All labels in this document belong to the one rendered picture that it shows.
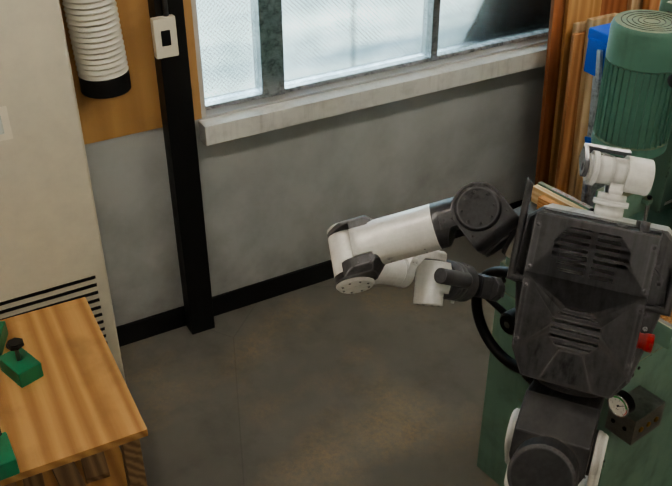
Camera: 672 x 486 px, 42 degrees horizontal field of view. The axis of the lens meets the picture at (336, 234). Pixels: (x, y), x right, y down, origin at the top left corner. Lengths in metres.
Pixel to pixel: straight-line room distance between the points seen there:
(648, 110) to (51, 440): 1.66
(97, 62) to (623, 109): 1.51
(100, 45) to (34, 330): 0.87
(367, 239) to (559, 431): 0.49
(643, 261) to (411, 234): 0.43
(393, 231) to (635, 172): 0.44
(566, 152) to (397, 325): 1.03
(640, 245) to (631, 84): 0.73
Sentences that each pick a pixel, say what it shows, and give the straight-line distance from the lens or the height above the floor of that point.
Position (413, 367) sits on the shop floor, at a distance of 3.31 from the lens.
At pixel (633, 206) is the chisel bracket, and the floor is 1.03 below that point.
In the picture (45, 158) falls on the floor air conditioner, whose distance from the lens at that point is 2.71.
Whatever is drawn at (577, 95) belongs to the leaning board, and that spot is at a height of 0.72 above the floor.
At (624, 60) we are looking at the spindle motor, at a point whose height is 1.43.
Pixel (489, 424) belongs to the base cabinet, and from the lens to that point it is 2.82.
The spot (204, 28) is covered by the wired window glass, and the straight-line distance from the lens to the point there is 3.13.
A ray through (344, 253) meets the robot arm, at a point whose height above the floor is 1.21.
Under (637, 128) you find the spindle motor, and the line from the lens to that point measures 2.17.
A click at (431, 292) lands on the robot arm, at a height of 1.04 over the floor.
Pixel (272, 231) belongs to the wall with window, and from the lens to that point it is 3.49.
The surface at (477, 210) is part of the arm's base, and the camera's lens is 1.59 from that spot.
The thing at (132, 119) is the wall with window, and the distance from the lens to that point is 3.05.
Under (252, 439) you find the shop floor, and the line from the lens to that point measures 3.05.
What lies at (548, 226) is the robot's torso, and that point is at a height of 1.41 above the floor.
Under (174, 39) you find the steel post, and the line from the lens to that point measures 2.90.
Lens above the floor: 2.16
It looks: 32 degrees down
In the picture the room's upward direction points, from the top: straight up
